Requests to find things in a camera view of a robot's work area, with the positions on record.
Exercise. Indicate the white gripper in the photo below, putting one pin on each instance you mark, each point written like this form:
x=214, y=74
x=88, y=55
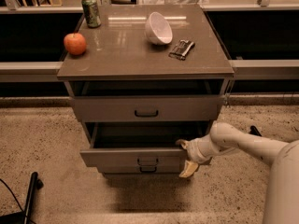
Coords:
x=193, y=152

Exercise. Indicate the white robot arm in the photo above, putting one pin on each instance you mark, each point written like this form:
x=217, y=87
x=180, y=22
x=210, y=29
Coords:
x=282, y=195

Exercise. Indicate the grey top drawer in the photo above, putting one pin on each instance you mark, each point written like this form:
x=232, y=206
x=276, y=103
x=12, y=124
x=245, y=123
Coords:
x=147, y=108

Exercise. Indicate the grey drawer cabinet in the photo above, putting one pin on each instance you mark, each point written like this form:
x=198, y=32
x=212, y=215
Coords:
x=120, y=61

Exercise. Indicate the black stand leg right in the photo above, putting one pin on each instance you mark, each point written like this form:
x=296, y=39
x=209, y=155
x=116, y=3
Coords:
x=254, y=131

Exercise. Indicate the black stand leg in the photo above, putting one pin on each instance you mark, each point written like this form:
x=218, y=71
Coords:
x=254, y=131
x=24, y=215

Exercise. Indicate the dark snack packet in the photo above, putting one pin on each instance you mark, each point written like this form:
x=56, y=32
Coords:
x=181, y=49

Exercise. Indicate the white bowl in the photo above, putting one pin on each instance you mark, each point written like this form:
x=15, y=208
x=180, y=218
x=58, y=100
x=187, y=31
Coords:
x=158, y=30

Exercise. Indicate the red apple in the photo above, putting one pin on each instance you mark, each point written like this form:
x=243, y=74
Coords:
x=75, y=43

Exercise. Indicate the black stand leg left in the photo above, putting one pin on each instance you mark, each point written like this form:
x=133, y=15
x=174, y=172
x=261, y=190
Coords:
x=24, y=215

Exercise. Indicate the green soda can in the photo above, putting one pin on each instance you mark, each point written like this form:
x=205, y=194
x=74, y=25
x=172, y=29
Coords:
x=91, y=13

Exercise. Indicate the metal railing frame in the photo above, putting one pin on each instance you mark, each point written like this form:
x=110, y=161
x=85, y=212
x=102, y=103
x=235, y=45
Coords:
x=245, y=69

